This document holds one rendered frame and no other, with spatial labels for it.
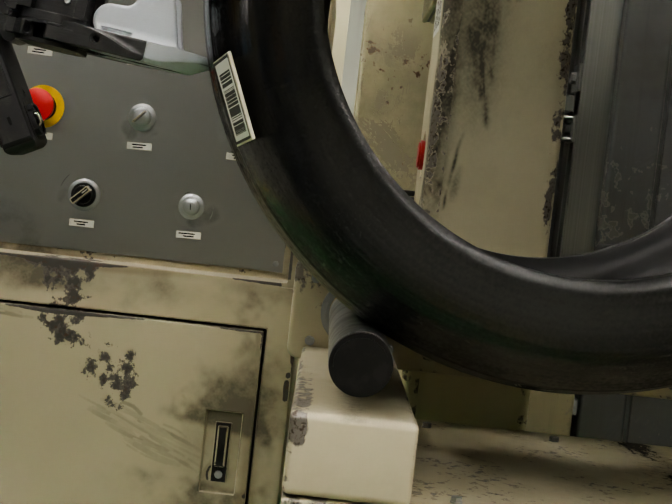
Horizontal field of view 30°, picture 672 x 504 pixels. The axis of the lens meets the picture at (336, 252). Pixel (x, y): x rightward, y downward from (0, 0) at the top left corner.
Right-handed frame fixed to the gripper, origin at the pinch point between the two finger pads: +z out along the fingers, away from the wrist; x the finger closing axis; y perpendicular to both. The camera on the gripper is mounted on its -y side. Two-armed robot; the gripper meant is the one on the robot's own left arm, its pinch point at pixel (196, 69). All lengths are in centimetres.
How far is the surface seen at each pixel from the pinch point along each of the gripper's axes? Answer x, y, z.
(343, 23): 361, 51, 2
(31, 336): 52, -31, -18
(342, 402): -4.9, -21.2, 16.2
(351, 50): 987, 109, 1
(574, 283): -11.9, -8.8, 29.0
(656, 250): 15.1, -5.2, 40.9
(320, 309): 24.2, -17.9, 13.5
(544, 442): 20.5, -24.9, 36.5
